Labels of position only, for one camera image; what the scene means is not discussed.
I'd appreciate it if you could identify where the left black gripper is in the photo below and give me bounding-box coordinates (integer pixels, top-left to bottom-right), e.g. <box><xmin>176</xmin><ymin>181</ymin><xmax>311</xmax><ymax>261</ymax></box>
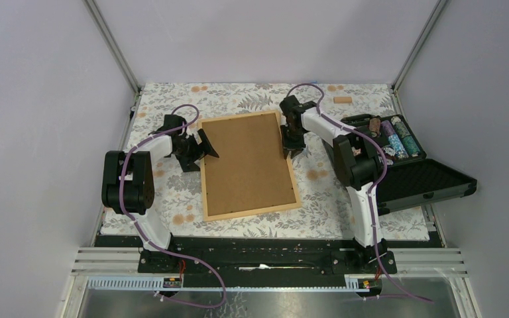
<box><xmin>174</xmin><ymin>129</ymin><xmax>219</xmax><ymax>172</ymax></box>

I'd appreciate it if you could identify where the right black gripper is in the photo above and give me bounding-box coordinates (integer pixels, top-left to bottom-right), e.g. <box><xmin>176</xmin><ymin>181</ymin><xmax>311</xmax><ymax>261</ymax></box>
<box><xmin>281</xmin><ymin>125</ymin><xmax>306</xmax><ymax>159</ymax></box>

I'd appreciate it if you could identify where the brown frame backing board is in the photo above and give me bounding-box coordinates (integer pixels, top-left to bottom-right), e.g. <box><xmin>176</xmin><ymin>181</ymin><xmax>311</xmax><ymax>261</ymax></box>
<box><xmin>201</xmin><ymin>113</ymin><xmax>298</xmax><ymax>217</ymax></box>

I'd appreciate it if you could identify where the wooden picture frame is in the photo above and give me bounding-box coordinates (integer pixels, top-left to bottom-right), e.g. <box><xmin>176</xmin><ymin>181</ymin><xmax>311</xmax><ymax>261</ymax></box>
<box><xmin>198</xmin><ymin>109</ymin><xmax>303</xmax><ymax>223</ymax></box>

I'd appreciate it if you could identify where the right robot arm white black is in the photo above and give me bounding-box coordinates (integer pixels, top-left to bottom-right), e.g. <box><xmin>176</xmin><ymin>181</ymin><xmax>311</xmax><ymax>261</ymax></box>
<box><xmin>280</xmin><ymin>95</ymin><xmax>394</xmax><ymax>276</ymax></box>

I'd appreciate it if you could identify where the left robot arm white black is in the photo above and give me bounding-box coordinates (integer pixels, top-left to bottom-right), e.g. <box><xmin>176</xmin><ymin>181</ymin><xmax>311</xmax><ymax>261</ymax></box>
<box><xmin>101</xmin><ymin>114</ymin><xmax>219</xmax><ymax>272</ymax></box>

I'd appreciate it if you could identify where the small wooden block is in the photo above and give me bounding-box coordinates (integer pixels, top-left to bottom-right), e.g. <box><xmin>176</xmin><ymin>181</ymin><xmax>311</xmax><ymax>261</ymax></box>
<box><xmin>333</xmin><ymin>96</ymin><xmax>353</xmax><ymax>104</ymax></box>

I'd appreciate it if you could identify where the floral tablecloth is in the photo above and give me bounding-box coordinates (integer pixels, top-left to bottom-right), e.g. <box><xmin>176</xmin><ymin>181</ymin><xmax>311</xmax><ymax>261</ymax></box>
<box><xmin>99</xmin><ymin>83</ymin><xmax>431</xmax><ymax>241</ymax></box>

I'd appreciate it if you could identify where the brown chip stack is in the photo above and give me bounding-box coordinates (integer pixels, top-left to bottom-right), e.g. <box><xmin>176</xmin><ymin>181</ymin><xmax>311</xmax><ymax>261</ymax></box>
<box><xmin>368</xmin><ymin>117</ymin><xmax>381</xmax><ymax>138</ymax></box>

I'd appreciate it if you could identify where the purple chip stack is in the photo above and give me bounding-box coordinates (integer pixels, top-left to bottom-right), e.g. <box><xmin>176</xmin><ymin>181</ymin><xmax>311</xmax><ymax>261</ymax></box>
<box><xmin>380</xmin><ymin>120</ymin><xmax>396</xmax><ymax>137</ymax></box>

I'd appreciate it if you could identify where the blue chip stack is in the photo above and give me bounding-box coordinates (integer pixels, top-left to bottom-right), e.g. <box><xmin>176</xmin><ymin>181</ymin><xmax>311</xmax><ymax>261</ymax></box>
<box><xmin>388</xmin><ymin>134</ymin><xmax>409</xmax><ymax>159</ymax></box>

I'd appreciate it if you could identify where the green chip stack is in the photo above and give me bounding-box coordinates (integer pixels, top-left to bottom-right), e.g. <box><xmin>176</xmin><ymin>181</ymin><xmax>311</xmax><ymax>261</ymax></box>
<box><xmin>391</xmin><ymin>116</ymin><xmax>421</xmax><ymax>157</ymax></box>

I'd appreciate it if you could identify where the black poker chip case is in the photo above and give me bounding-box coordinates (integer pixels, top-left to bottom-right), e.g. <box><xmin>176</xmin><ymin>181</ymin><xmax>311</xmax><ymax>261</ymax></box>
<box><xmin>323</xmin><ymin>114</ymin><xmax>477</xmax><ymax>215</ymax></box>

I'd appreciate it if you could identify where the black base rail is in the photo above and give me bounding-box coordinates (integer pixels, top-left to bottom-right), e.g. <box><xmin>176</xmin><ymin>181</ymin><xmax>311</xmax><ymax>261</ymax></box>
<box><xmin>138</xmin><ymin>237</ymin><xmax>397</xmax><ymax>287</ymax></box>

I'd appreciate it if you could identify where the grey slotted cable duct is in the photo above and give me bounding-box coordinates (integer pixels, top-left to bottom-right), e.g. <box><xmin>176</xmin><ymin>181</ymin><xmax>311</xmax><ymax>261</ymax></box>
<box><xmin>87</xmin><ymin>276</ymin><xmax>371</xmax><ymax>293</ymax></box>

